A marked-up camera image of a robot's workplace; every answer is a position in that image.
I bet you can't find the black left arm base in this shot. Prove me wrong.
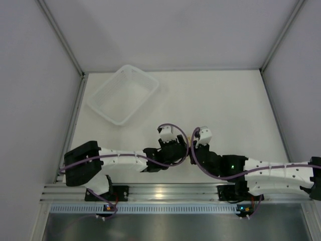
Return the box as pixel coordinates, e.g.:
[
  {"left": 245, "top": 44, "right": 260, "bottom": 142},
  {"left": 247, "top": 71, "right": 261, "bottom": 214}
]
[{"left": 84, "top": 185, "right": 129, "bottom": 202}]

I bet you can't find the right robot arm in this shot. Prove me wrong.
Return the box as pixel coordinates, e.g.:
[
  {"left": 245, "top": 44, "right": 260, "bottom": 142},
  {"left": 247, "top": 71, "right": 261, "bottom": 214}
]
[{"left": 190, "top": 141, "right": 320, "bottom": 201}]

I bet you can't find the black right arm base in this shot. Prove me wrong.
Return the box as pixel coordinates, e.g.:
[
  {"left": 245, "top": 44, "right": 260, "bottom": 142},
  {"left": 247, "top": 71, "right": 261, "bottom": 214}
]
[{"left": 217, "top": 184, "right": 264, "bottom": 203}]

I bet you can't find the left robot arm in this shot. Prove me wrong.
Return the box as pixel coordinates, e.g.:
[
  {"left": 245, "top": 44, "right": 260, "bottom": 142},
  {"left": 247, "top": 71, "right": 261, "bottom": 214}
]
[{"left": 59, "top": 135, "right": 189, "bottom": 200}]

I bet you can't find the white perforated plastic basket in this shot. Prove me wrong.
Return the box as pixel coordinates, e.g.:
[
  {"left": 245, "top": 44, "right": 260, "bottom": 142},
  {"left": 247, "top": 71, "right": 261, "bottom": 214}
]
[{"left": 87, "top": 65, "right": 159, "bottom": 126}]

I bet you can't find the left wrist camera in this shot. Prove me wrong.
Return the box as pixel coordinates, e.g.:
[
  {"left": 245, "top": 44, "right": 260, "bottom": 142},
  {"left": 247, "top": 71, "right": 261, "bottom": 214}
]
[{"left": 157, "top": 125, "right": 176, "bottom": 143}]

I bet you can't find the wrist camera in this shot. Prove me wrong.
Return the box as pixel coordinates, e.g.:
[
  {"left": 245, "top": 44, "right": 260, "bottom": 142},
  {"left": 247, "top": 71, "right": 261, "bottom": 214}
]
[
  {"left": 157, "top": 125, "right": 176, "bottom": 143},
  {"left": 194, "top": 126, "right": 213, "bottom": 149}
]

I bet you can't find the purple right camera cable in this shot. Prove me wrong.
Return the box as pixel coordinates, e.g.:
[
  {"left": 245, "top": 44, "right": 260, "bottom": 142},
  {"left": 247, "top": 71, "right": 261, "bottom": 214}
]
[{"left": 190, "top": 127, "right": 321, "bottom": 180}]

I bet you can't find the purple camera cable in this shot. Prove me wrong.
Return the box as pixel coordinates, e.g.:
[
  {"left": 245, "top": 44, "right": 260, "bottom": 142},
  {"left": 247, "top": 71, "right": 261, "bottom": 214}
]
[
  {"left": 59, "top": 123, "right": 189, "bottom": 175},
  {"left": 190, "top": 127, "right": 321, "bottom": 180}
]

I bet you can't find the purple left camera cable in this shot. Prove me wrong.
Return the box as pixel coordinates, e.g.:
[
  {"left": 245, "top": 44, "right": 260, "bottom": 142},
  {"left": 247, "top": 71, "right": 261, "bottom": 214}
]
[{"left": 59, "top": 123, "right": 189, "bottom": 175}]

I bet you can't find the aluminium mounting rail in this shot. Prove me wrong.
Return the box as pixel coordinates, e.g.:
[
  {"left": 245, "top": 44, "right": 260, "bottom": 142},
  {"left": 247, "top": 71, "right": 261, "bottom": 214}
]
[{"left": 40, "top": 173, "right": 314, "bottom": 202}]

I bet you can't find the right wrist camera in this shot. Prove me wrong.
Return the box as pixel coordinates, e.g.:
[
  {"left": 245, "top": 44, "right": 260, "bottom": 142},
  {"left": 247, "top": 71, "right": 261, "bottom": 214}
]
[{"left": 194, "top": 126, "right": 213, "bottom": 149}]

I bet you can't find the slotted white cable duct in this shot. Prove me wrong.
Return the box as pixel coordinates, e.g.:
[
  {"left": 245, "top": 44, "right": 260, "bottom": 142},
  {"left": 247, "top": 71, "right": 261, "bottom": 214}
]
[{"left": 50, "top": 203, "right": 250, "bottom": 214}]

